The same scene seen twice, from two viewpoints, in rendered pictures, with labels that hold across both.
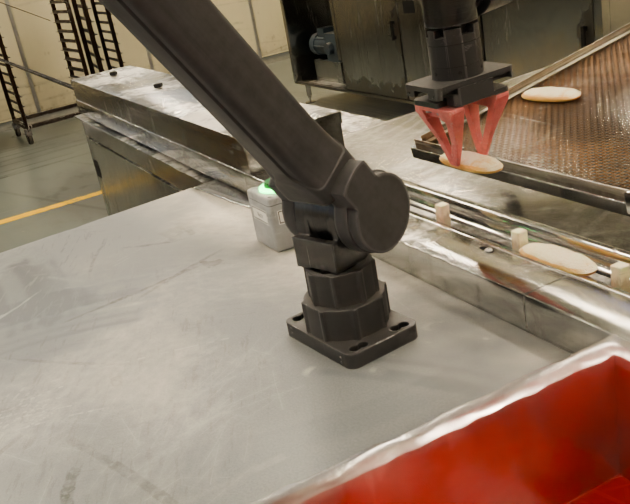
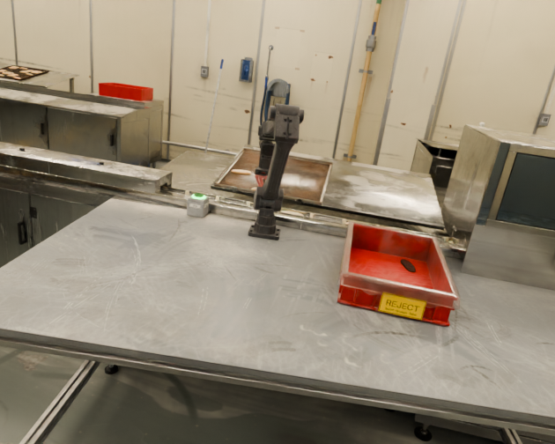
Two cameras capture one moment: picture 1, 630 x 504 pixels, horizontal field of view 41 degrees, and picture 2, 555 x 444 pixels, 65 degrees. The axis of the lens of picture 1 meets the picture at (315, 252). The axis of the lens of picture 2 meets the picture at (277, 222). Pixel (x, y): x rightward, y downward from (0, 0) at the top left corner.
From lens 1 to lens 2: 130 cm
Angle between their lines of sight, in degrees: 54
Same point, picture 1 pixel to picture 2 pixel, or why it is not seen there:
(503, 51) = (61, 139)
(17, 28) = not seen: outside the picture
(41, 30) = not seen: outside the picture
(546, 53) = (88, 144)
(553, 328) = (309, 226)
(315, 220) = (267, 203)
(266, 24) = not seen: outside the picture
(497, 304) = (291, 224)
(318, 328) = (265, 232)
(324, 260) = (270, 213)
